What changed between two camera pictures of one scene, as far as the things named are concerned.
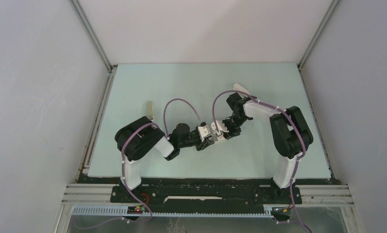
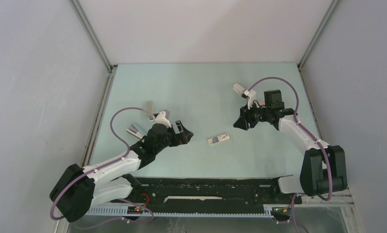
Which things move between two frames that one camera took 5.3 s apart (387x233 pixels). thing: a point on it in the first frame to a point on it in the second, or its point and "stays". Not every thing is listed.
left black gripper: x=207 y=142 to x=180 y=138
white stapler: x=237 y=87 stays
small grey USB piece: x=204 y=131 to x=163 y=117
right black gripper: x=232 y=133 to x=245 y=115
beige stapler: x=149 y=109 stays
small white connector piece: x=221 y=126 to x=250 y=95
